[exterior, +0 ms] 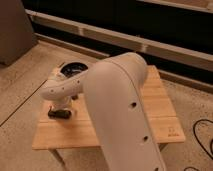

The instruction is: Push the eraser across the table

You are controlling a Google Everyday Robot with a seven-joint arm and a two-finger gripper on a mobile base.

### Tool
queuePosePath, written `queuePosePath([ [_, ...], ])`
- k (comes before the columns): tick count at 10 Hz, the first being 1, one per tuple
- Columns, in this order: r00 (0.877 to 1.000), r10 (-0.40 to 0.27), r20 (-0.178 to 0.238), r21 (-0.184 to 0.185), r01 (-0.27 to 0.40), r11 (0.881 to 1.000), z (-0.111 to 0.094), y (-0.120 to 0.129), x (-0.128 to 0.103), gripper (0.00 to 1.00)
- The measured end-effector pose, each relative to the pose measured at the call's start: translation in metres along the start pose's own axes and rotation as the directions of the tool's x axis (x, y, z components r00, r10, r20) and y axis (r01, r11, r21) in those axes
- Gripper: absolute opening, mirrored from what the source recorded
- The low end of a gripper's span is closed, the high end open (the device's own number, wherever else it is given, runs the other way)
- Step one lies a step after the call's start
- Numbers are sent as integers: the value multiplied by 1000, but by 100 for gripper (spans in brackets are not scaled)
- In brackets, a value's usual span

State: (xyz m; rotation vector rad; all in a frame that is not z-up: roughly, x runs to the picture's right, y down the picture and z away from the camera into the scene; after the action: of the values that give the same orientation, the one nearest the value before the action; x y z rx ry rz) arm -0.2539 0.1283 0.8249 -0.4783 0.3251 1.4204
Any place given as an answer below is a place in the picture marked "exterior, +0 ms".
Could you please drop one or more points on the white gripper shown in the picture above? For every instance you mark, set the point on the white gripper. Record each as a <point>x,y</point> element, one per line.
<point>59,108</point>

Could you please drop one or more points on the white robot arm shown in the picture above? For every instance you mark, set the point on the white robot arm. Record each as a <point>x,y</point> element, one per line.
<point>113,98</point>

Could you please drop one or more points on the wooden table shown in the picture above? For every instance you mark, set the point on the wooden table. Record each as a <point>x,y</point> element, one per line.
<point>78,131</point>

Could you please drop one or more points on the black round bowl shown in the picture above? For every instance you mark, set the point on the black round bowl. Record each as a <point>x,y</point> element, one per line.
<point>73,68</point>

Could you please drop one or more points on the grey cabinet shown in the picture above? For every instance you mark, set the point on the grey cabinet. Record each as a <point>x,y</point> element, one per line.
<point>17,36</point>

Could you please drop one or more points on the metal window frame rail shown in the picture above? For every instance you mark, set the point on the metal window frame rail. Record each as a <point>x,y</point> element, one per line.
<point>162,50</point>

